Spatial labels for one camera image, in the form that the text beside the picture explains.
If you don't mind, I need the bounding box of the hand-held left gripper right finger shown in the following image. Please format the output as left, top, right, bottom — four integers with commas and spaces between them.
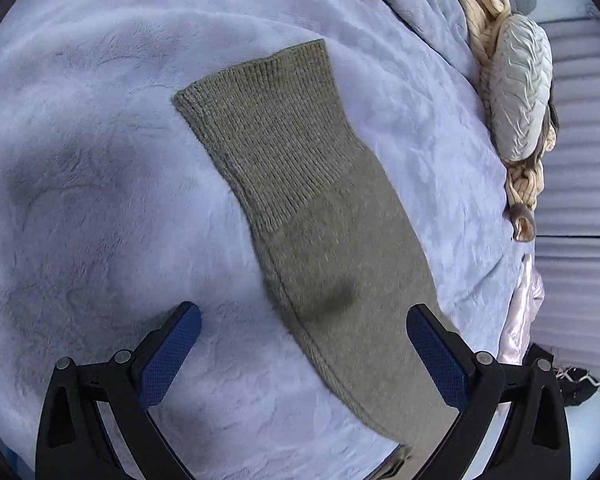
406, 303, 572, 480

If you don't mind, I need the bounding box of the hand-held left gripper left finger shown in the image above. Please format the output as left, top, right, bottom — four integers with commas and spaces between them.
36, 301, 202, 480

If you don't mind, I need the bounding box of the olive green knit sweater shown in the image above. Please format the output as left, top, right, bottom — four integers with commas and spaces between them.
172, 38, 473, 480

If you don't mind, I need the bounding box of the pink satin cloth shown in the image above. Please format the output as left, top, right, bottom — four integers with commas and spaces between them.
496, 254, 546, 366

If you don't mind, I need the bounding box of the lavender plush blanket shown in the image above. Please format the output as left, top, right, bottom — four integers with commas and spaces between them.
0, 0, 536, 480

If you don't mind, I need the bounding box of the grey ribbed headboard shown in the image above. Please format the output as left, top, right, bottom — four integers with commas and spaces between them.
535, 20, 600, 381

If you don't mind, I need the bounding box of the white leaf-textured cushion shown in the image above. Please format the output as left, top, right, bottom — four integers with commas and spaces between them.
485, 14, 553, 163

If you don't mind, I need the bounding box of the cream knotted pillow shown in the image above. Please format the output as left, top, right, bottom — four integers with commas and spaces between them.
437, 0, 561, 243

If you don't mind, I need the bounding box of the black object with white cords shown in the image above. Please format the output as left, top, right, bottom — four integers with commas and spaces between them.
527, 342, 600, 406

